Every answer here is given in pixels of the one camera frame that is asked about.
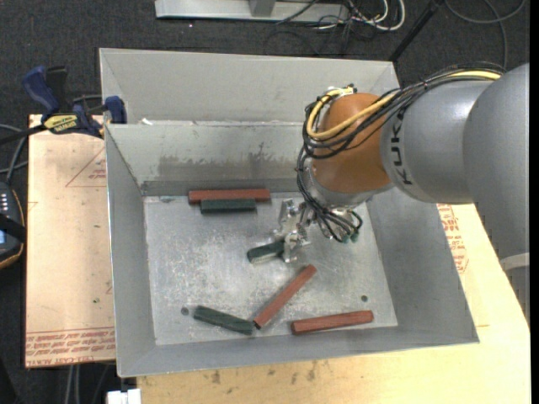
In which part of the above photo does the dark green block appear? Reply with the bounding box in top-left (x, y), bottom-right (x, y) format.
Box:
top-left (247, 242), bottom-right (287, 264)
top-left (200, 199), bottom-right (258, 215)
top-left (193, 305), bottom-right (255, 336)

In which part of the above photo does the red-brown flat block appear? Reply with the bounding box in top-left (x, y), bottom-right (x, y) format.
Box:
top-left (253, 263), bottom-right (318, 330)
top-left (188, 189), bottom-right (271, 205)
top-left (290, 310), bottom-right (375, 336)

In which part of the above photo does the grey metal bin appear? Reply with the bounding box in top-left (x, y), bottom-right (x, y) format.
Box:
top-left (99, 47), bottom-right (480, 379)

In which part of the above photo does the brown cardboard board red print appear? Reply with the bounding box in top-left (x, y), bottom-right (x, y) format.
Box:
top-left (24, 114), bottom-right (471, 369)

